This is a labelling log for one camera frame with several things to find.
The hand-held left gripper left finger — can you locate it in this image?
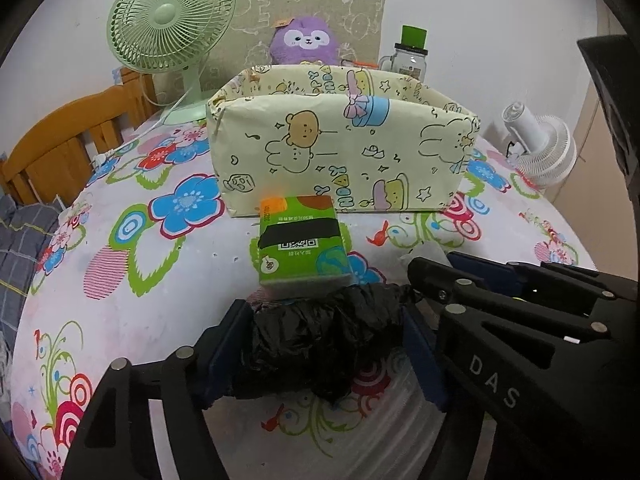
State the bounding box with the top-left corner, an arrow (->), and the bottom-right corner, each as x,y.
62,299 -> 256,480

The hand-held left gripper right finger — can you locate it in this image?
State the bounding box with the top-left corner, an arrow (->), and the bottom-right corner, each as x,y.
401,309 -> 502,480

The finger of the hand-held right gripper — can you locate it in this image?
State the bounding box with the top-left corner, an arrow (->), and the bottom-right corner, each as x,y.
446,251 -> 640,312
406,256 -> 617,334

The black plastic bag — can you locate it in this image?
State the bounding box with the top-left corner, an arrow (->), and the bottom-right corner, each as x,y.
240,282 -> 416,401

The green tissue packet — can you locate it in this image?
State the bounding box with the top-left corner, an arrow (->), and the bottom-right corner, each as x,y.
257,195 -> 353,297

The yellow cartoon fabric storage box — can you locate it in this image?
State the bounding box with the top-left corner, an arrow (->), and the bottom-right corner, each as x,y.
206,62 -> 482,218

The white standing fan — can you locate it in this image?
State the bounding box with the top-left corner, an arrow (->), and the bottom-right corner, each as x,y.
492,101 -> 578,191

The beige door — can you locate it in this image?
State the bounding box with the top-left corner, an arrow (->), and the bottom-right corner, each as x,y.
560,0 -> 632,261

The glass jar with green lid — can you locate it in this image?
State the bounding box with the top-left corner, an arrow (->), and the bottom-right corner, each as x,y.
378,25 -> 431,83

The grey plaid pillow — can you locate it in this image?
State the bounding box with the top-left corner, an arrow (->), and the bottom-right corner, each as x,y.
0,195 -> 61,356

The wooden bed headboard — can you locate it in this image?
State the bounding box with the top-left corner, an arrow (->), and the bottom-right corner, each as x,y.
0,67 -> 161,208

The purple plush toy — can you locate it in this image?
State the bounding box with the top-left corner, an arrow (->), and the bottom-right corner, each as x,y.
270,16 -> 341,66

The green cartoon patterned board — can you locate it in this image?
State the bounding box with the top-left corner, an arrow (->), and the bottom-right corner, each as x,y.
227,0 -> 388,68

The green desk fan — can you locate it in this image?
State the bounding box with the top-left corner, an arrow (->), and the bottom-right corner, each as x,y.
106,0 -> 237,126

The white fan power cable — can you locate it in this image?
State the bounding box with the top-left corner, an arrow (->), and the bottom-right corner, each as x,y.
90,87 -> 196,167

